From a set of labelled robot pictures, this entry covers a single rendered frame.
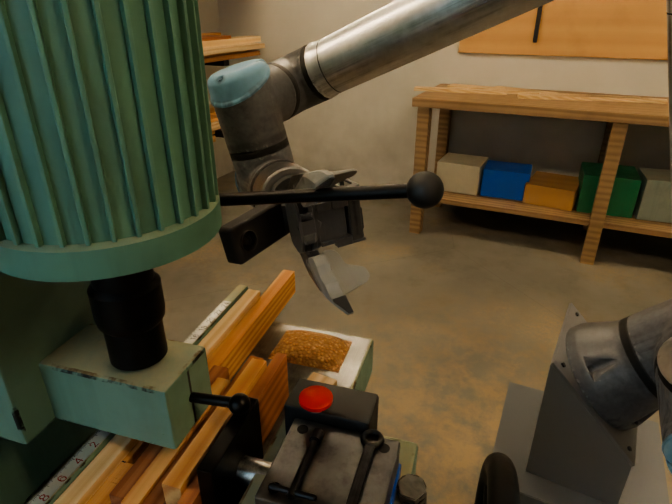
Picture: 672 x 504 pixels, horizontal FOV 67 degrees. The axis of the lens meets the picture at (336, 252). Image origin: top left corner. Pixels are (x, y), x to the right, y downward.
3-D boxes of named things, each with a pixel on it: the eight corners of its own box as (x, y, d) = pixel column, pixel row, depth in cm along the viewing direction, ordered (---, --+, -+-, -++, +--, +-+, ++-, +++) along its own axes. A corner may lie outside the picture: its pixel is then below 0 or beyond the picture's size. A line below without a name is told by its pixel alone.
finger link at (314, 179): (365, 139, 50) (342, 178, 59) (309, 152, 48) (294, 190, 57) (376, 168, 49) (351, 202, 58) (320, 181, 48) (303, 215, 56)
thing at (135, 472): (136, 537, 46) (126, 500, 43) (119, 531, 46) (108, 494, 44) (232, 400, 61) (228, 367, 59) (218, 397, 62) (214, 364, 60)
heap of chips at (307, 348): (338, 372, 66) (338, 361, 65) (267, 358, 68) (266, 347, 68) (352, 342, 72) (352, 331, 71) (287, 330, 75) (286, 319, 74)
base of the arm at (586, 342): (569, 308, 97) (618, 285, 91) (630, 378, 99) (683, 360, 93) (561, 373, 83) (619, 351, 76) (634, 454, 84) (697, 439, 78)
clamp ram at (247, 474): (285, 565, 43) (280, 492, 39) (207, 541, 45) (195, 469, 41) (319, 479, 50) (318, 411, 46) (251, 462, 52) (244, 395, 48)
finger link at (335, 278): (389, 299, 55) (355, 233, 59) (340, 316, 53) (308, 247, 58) (384, 312, 58) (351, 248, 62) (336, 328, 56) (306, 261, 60)
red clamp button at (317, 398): (326, 418, 43) (326, 409, 43) (294, 411, 44) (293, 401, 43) (337, 395, 46) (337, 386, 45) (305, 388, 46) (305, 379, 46)
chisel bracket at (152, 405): (178, 463, 47) (165, 392, 43) (56, 430, 50) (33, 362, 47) (218, 408, 53) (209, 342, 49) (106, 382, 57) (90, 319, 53)
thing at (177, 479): (191, 547, 45) (179, 489, 41) (173, 541, 45) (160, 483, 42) (270, 411, 60) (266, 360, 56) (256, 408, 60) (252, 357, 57)
